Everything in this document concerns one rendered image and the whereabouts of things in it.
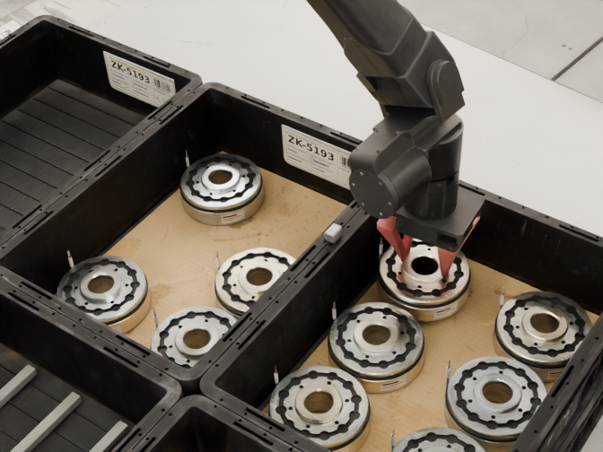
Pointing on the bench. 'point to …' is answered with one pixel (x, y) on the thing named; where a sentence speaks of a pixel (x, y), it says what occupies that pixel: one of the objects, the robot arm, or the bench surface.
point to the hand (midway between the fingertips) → (425, 260)
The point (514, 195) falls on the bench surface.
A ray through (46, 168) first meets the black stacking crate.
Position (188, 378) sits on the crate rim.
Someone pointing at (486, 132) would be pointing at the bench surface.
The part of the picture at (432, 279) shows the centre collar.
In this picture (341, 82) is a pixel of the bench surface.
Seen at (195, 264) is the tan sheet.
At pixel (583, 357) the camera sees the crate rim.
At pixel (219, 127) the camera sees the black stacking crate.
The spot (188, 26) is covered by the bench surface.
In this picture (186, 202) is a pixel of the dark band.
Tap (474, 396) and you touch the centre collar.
